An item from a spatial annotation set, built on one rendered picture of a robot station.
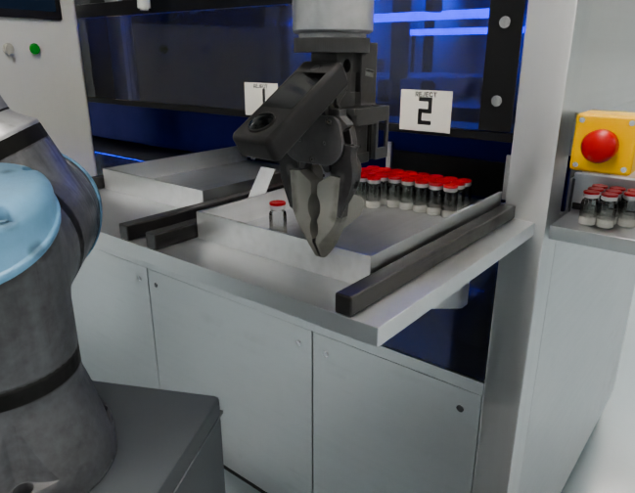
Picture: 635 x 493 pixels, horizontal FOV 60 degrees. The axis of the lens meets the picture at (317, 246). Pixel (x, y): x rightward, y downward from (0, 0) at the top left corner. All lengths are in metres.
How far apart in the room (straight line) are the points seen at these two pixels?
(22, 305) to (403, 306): 0.31
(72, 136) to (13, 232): 1.05
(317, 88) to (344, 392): 0.75
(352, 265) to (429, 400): 0.50
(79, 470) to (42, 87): 1.04
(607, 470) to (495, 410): 0.92
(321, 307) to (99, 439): 0.21
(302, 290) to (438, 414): 0.53
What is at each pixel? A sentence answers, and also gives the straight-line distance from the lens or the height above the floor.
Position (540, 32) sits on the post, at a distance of 0.80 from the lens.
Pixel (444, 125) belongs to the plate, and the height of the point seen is 1.00.
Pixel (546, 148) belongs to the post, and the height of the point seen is 0.98.
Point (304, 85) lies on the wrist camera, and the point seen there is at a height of 1.08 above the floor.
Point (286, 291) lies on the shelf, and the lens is 0.55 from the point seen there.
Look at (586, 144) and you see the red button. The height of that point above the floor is 1.00.
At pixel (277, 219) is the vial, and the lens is 0.68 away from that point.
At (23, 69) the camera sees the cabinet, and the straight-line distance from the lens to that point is 1.37.
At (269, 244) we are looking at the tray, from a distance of 0.63.
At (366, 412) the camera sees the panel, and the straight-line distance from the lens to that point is 1.12.
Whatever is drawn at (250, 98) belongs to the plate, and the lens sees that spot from 1.09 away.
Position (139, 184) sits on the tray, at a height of 0.90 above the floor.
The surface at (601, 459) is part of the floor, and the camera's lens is 1.89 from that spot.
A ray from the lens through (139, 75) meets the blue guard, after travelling 1.36.
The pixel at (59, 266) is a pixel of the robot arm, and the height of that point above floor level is 0.96.
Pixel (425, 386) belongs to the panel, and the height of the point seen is 0.55.
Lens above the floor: 1.10
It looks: 19 degrees down
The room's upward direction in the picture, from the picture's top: straight up
